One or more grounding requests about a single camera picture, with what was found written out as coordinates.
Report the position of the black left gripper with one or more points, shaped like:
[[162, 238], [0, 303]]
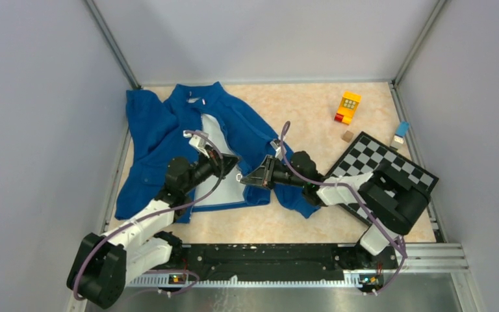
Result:
[[214, 160]]

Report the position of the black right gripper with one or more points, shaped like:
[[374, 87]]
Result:
[[263, 176]]

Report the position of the blue zip jacket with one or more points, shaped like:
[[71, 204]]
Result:
[[156, 128]]

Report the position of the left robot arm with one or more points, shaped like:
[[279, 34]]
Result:
[[105, 263]]

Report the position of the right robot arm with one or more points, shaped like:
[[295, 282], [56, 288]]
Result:
[[341, 190]]

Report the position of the small brown wooden cube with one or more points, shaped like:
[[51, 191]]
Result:
[[348, 136]]

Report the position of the black white checkerboard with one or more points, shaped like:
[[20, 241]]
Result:
[[400, 168]]

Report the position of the yellow red toy block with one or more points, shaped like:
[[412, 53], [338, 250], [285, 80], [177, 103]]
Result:
[[347, 108]]

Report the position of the blue white small block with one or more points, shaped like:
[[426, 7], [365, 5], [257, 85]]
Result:
[[399, 135]]

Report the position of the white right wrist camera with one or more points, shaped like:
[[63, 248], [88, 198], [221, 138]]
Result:
[[277, 147]]

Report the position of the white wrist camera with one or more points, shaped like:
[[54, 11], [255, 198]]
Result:
[[197, 139], [277, 147]]

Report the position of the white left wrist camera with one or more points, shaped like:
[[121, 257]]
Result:
[[197, 139]]

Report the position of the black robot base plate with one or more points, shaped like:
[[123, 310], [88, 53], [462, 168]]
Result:
[[276, 262]]

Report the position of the aluminium frame rail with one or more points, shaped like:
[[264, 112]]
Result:
[[420, 258]]

